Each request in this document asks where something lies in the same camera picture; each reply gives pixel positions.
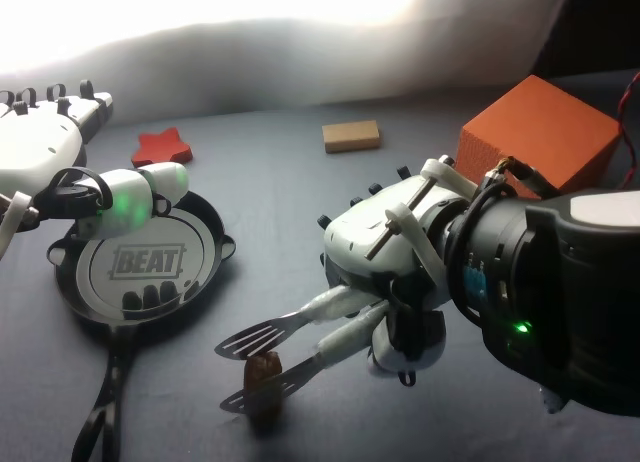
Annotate red and black twisted cable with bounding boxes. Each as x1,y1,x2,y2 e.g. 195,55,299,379
617,71,640,189

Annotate black frying pan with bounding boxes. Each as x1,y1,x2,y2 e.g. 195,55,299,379
47,189,237,462

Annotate metal tongs with taped handles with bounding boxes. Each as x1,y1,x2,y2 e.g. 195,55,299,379
213,284,391,416

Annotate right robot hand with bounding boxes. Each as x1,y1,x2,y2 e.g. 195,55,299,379
317,165,452,386

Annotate orange cube block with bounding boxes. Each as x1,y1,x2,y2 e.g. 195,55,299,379
457,74,621,201

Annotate red star block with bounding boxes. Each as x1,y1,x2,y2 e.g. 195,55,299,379
130,127,194,164

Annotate grey table cloth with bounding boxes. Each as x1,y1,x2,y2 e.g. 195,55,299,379
0,66,640,462

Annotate white backdrop cloth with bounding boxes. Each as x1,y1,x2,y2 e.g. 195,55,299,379
0,0,581,128

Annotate brown toy meat chunk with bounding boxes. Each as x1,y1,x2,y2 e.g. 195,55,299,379
243,350,283,423

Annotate tan wooden block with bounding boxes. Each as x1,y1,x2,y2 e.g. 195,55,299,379
321,120,381,155

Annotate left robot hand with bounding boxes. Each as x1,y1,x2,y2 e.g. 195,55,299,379
0,79,192,239

